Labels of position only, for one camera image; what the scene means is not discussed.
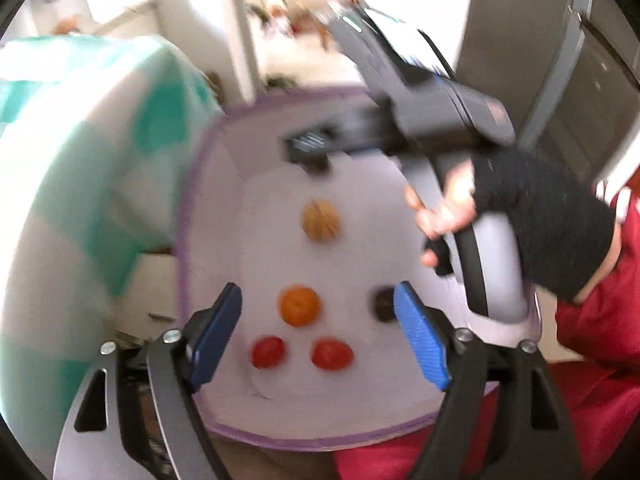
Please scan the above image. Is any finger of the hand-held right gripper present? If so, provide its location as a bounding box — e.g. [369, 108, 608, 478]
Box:
[282, 107, 401, 173]

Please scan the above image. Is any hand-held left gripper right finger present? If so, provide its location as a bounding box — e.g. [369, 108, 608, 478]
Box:
[393, 280, 583, 480]

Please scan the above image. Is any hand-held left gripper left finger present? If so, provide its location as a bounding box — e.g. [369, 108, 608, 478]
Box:
[52, 281, 243, 480]

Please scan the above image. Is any dark wrinkled fruit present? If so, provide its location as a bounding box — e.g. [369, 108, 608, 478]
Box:
[372, 286, 401, 323]

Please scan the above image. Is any red cherry tomato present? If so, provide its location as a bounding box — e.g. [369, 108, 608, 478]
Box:
[251, 336, 287, 370]
[311, 338, 355, 372]

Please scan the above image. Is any small striped yellow pepino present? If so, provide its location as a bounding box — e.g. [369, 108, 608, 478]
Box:
[300, 199, 342, 243]

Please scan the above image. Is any orange mandarin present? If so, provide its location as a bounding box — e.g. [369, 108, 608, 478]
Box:
[278, 285, 321, 328]

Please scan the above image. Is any white bin with purple rim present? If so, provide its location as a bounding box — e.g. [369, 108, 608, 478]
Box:
[172, 85, 543, 453]

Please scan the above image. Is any person's right hand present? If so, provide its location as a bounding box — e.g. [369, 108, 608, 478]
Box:
[404, 147, 618, 306]

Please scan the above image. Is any grey metal appliance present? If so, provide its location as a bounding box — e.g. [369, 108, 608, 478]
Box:
[460, 0, 640, 188]

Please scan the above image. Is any person's red clothing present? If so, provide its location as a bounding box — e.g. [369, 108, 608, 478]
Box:
[334, 170, 640, 480]

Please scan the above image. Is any teal checkered plastic tablecloth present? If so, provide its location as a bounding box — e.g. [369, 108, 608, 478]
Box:
[0, 35, 221, 480]

